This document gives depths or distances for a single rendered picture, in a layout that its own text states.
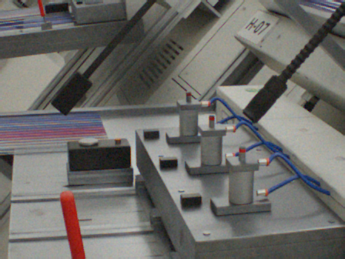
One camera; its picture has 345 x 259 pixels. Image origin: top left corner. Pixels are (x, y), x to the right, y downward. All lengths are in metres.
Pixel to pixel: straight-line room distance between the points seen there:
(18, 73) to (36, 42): 3.33
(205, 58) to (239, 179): 1.40
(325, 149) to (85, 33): 1.27
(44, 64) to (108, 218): 4.50
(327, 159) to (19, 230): 0.32
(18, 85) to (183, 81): 3.36
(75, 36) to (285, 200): 1.35
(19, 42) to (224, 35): 0.56
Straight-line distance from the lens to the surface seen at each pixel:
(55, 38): 1.95
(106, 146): 0.88
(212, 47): 2.01
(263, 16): 1.21
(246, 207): 0.63
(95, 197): 0.84
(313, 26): 0.80
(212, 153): 0.73
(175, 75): 2.00
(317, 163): 0.71
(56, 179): 0.91
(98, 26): 1.95
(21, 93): 5.30
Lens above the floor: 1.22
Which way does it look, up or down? 4 degrees down
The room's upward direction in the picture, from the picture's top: 41 degrees clockwise
